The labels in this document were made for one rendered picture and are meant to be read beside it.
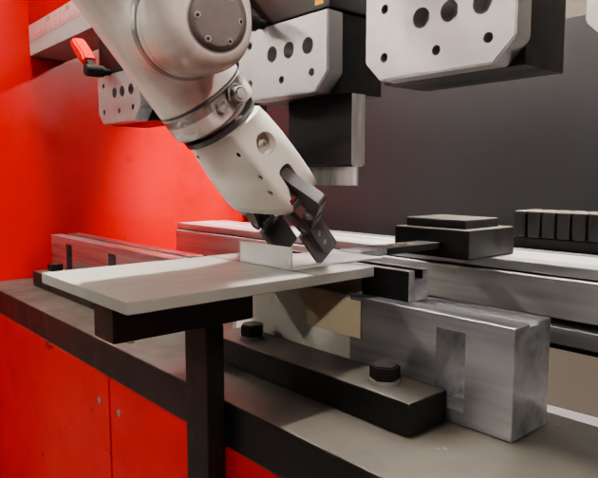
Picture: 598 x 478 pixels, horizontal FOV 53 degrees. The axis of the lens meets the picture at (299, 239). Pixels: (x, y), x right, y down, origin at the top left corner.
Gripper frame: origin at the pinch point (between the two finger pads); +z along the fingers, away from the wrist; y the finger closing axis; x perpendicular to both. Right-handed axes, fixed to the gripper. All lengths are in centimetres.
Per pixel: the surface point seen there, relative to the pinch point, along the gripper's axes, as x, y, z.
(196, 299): 15.0, -7.7, -9.0
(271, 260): 4.6, -1.2, -1.7
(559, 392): -100, 65, 195
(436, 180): -46, 23, 31
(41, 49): -21, 79, -24
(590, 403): -100, 53, 197
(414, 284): -0.8, -11.9, 5.7
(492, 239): -20.8, -5.4, 19.8
